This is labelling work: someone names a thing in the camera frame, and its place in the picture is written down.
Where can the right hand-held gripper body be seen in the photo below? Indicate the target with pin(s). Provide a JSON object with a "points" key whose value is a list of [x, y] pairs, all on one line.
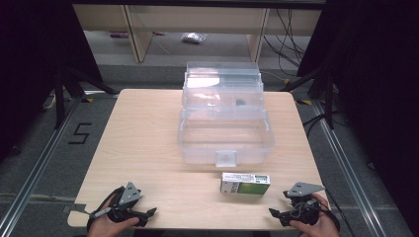
{"points": [[303, 190]]}

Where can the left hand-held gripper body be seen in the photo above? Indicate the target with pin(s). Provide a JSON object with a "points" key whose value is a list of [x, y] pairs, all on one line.
{"points": [[129, 196]]}

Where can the green and white carton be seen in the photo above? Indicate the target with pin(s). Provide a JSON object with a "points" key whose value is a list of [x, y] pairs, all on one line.
{"points": [[250, 187]]}

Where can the clear plastic storage box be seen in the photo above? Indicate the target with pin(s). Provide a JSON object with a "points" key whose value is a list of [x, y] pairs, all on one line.
{"points": [[227, 154]]}

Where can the person's left hand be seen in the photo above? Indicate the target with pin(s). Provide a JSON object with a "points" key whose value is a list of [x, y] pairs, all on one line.
{"points": [[105, 228]]}

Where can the person's right hand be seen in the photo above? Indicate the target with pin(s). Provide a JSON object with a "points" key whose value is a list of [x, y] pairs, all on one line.
{"points": [[324, 227]]}

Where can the black metal stand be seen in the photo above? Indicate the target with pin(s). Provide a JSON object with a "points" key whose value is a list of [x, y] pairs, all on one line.
{"points": [[59, 98], [328, 98]]}

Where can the small dark round object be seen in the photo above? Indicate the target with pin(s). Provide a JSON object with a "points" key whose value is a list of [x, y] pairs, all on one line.
{"points": [[241, 101]]}

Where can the dark curtain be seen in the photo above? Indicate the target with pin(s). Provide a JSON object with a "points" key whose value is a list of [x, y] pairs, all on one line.
{"points": [[382, 82], [33, 65]]}

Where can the light wooden shelf unit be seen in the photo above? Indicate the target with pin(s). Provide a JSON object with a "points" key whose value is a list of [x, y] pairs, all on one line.
{"points": [[140, 39]]}

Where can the small pink object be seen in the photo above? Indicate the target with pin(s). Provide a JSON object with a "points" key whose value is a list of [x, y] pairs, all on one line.
{"points": [[118, 34]]}

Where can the crumpled clear plastic bag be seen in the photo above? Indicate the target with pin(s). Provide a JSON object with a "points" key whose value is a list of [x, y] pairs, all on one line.
{"points": [[193, 37]]}

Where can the aluminium floor rail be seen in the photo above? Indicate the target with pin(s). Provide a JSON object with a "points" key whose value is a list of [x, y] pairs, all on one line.
{"points": [[36, 171], [349, 171]]}

